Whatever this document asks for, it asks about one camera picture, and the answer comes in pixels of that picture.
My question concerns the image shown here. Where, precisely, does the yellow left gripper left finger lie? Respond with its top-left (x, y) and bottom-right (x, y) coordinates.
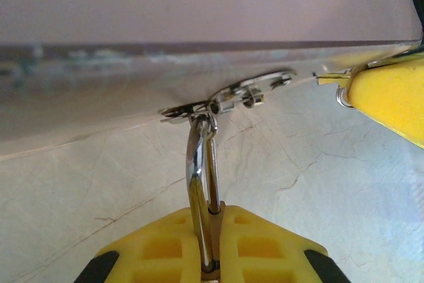
top-left (78, 207), bottom-right (203, 283)

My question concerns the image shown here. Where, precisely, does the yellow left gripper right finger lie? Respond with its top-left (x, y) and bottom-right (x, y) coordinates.
top-left (218, 205), bottom-right (350, 283)

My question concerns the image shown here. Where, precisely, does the silver key ring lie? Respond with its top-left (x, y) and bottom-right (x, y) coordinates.
top-left (335, 85), bottom-right (354, 109)

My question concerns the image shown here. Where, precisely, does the pink flat box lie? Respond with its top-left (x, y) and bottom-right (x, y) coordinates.
top-left (0, 0), bottom-right (424, 160)

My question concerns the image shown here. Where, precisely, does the silver metal hasp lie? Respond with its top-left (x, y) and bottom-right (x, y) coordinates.
top-left (158, 66), bottom-right (298, 125)

